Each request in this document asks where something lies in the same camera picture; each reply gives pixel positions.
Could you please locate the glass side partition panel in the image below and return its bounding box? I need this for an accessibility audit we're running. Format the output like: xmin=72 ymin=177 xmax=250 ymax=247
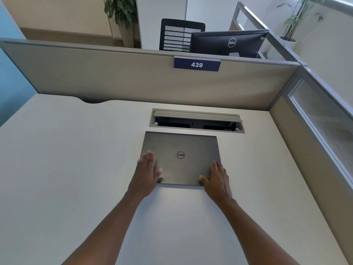
xmin=269 ymin=63 xmax=353 ymax=264

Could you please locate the black computer monitor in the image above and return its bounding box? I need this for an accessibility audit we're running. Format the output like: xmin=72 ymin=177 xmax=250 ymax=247
xmin=189 ymin=30 xmax=269 ymax=59

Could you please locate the beige desk partition panel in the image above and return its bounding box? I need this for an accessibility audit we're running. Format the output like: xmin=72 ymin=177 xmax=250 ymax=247
xmin=0 ymin=38 xmax=303 ymax=112

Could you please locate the person's right forearm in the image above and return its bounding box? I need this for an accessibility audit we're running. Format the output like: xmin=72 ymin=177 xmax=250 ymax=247
xmin=214 ymin=197 xmax=301 ymax=265

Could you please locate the grey framed background partition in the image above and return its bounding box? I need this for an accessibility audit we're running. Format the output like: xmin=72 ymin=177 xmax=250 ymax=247
xmin=229 ymin=1 xmax=307 ymax=66

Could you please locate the person's left hand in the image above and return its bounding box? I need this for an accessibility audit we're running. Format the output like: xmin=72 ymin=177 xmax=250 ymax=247
xmin=128 ymin=151 xmax=163 ymax=198

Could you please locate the black mesh office chair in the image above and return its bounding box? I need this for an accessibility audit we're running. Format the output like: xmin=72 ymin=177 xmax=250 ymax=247
xmin=159 ymin=18 xmax=206 ymax=52

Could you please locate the grey desk cable tray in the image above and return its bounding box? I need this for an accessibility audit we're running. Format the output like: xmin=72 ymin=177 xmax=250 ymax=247
xmin=149 ymin=108 xmax=245 ymax=134

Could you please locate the bamboo plant in white pot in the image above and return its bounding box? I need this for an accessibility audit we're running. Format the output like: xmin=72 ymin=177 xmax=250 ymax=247
xmin=277 ymin=0 xmax=324 ymax=50

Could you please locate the person's right hand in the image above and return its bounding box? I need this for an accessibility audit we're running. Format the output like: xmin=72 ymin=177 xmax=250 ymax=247
xmin=199 ymin=159 xmax=233 ymax=204

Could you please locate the blue number sign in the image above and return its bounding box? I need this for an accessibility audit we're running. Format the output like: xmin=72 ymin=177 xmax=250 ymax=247
xmin=173 ymin=56 xmax=222 ymax=72

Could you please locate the person's left forearm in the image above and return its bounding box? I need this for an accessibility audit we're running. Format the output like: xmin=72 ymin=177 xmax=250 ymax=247
xmin=61 ymin=188 xmax=151 ymax=265

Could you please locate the large leafy potted plant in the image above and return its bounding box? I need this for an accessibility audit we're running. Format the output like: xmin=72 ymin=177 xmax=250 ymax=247
xmin=101 ymin=0 xmax=138 ymax=49

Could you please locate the grey laptop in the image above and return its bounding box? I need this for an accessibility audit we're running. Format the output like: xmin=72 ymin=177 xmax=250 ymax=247
xmin=140 ymin=131 xmax=222 ymax=187

